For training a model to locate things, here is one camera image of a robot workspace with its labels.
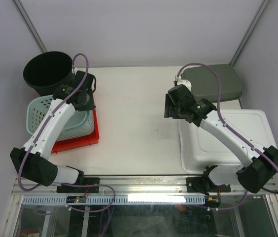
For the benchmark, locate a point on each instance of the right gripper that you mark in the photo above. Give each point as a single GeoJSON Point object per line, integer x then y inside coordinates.
{"type": "Point", "coordinates": [169, 111]}

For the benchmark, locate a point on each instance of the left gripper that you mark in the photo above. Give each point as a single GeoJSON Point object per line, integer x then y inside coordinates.
{"type": "Point", "coordinates": [91, 105]}

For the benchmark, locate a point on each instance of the light blue perforated basket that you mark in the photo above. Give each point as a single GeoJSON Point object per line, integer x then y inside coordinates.
{"type": "Point", "coordinates": [80, 124]}

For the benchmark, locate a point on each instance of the grey-green plastic tray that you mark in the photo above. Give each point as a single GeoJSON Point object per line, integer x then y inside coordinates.
{"type": "Point", "coordinates": [205, 84]}

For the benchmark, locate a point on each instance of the black plastic bucket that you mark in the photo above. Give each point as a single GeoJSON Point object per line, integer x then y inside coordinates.
{"type": "Point", "coordinates": [45, 72]}

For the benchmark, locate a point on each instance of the white plastic tub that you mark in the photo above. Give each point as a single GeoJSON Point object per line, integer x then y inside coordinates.
{"type": "Point", "coordinates": [213, 144]}

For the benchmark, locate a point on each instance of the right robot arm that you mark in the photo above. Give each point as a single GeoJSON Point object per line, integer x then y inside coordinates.
{"type": "Point", "coordinates": [261, 170]}

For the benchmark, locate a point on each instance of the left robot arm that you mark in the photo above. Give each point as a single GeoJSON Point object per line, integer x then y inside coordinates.
{"type": "Point", "coordinates": [31, 162]}

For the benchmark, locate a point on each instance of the red plastic tray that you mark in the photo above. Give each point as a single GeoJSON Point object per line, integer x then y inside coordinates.
{"type": "Point", "coordinates": [93, 138]}

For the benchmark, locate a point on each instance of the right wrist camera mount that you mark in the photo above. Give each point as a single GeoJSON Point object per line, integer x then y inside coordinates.
{"type": "Point", "coordinates": [178, 81]}

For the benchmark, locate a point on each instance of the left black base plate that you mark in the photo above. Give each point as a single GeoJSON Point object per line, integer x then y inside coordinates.
{"type": "Point", "coordinates": [87, 184]}

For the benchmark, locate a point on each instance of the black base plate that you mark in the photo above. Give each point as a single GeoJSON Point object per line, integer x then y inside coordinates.
{"type": "Point", "coordinates": [87, 184]}
{"type": "Point", "coordinates": [194, 184]}

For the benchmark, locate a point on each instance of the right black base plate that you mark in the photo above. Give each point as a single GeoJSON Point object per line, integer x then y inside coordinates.
{"type": "Point", "coordinates": [194, 184]}

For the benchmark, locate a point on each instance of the aluminium mounting rail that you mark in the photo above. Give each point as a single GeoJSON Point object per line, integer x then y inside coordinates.
{"type": "Point", "coordinates": [123, 185]}

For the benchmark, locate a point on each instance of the white slotted cable duct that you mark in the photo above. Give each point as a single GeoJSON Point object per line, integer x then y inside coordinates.
{"type": "Point", "coordinates": [130, 199]}

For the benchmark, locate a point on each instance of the left aluminium frame post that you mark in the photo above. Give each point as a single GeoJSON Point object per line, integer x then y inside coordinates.
{"type": "Point", "coordinates": [29, 25]}

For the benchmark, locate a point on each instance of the aluminium frame post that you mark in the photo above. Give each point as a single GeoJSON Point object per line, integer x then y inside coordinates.
{"type": "Point", "coordinates": [29, 25]}
{"type": "Point", "coordinates": [250, 30]}

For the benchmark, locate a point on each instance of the right aluminium frame post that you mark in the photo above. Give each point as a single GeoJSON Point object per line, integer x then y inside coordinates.
{"type": "Point", "coordinates": [250, 30]}

